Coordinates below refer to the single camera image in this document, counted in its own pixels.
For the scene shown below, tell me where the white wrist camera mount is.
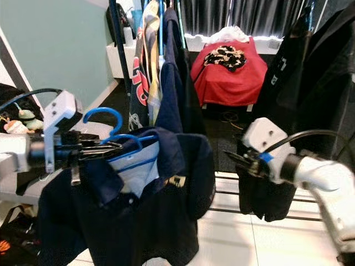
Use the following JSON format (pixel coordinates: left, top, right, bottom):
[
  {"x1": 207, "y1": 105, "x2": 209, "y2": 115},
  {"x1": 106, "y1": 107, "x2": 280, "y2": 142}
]
[
  {"x1": 241, "y1": 117, "x2": 290, "y2": 185},
  {"x1": 41, "y1": 90, "x2": 82, "y2": 174}
]

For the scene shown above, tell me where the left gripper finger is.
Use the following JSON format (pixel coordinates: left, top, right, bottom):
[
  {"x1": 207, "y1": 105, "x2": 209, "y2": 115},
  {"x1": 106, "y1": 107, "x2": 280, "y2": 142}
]
[
  {"x1": 82, "y1": 150, "x2": 120, "y2": 162},
  {"x1": 86, "y1": 140, "x2": 124, "y2": 152}
]

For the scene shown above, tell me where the black shirt white print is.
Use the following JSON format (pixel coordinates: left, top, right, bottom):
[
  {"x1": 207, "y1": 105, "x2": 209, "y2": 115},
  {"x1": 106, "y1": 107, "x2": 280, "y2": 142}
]
[{"x1": 236, "y1": 0, "x2": 355, "y2": 222}]

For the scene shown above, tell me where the black backpack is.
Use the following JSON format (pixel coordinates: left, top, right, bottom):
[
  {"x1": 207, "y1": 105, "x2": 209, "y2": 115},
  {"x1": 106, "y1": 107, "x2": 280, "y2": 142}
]
[{"x1": 105, "y1": 3, "x2": 128, "y2": 48}]

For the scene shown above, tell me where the red cloth cover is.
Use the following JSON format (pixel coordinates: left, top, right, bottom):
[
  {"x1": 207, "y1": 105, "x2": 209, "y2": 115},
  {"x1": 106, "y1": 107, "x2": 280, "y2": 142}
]
[{"x1": 190, "y1": 36, "x2": 268, "y2": 107}]

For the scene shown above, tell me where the navy polo shirt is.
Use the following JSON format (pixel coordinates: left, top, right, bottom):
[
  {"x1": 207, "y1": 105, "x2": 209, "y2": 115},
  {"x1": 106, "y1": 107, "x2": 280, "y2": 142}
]
[{"x1": 36, "y1": 126, "x2": 216, "y2": 266}]

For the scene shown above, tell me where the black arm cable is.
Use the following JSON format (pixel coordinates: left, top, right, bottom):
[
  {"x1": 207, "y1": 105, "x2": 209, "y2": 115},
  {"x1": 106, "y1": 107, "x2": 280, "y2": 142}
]
[
  {"x1": 0, "y1": 88, "x2": 62, "y2": 111},
  {"x1": 269, "y1": 129, "x2": 355, "y2": 161}
]

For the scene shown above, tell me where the plush toy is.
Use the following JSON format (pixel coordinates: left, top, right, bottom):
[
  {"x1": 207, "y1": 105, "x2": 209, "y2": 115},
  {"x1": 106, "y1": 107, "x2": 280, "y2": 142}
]
[{"x1": 3, "y1": 108, "x2": 40, "y2": 135}]

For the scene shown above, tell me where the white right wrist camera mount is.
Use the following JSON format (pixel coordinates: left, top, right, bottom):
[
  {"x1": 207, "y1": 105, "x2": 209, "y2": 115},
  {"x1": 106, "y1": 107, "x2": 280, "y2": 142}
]
[{"x1": 241, "y1": 117, "x2": 290, "y2": 185}]

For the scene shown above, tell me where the dark grey curtain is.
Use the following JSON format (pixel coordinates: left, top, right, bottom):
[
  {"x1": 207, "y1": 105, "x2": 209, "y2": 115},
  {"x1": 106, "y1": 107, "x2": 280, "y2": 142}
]
[{"x1": 180, "y1": 0, "x2": 320, "y2": 40}]

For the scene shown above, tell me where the white cube shelf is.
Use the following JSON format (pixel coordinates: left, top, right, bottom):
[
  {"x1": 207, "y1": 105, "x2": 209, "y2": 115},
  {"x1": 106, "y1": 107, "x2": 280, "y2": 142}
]
[{"x1": 105, "y1": 28, "x2": 139, "y2": 78}]

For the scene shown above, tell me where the light blue bag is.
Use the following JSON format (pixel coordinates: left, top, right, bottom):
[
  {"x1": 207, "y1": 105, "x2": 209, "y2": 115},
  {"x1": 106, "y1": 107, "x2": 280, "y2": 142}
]
[{"x1": 130, "y1": 0, "x2": 145, "y2": 34}]

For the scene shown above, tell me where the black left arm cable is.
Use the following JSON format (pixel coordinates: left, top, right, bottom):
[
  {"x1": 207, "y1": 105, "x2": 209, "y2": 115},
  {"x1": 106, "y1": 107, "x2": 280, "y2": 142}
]
[{"x1": 0, "y1": 88, "x2": 62, "y2": 111}]

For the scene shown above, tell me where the white crumpled cloth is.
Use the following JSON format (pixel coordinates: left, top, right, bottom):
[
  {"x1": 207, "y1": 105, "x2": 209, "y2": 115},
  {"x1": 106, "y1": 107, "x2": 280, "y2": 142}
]
[{"x1": 205, "y1": 25, "x2": 253, "y2": 45}]

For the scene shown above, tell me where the blue plastic hanger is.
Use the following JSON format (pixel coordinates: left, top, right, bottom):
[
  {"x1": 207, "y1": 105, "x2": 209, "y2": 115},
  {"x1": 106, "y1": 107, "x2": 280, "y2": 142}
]
[{"x1": 82, "y1": 106, "x2": 159, "y2": 164}]

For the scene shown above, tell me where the black yellow patterned cloth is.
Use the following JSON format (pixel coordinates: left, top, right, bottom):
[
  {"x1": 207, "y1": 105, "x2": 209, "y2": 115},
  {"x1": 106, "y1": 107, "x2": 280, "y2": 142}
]
[{"x1": 204, "y1": 45, "x2": 247, "y2": 71}]

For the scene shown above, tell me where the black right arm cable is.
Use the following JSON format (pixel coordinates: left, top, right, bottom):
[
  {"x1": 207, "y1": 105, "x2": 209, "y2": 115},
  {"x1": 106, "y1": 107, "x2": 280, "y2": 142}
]
[{"x1": 269, "y1": 129, "x2": 355, "y2": 161}]

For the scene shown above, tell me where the navy hanging shirt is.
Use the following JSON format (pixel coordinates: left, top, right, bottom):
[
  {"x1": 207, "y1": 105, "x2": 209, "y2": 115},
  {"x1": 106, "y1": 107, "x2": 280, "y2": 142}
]
[{"x1": 155, "y1": 6, "x2": 207, "y2": 136}]

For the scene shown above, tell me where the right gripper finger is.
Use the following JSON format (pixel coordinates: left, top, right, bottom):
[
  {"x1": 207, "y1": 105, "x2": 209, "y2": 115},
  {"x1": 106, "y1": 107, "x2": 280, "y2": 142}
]
[{"x1": 224, "y1": 151, "x2": 255, "y2": 171}]

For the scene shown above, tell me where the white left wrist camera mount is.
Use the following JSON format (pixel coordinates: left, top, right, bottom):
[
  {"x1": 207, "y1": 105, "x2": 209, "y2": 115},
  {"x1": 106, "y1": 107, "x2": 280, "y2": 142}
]
[{"x1": 41, "y1": 90, "x2": 82, "y2": 174}]

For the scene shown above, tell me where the shirt with red lettering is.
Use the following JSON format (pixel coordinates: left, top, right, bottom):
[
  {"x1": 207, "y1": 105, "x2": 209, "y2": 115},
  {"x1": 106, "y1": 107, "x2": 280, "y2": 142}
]
[{"x1": 129, "y1": 0, "x2": 164, "y2": 131}]

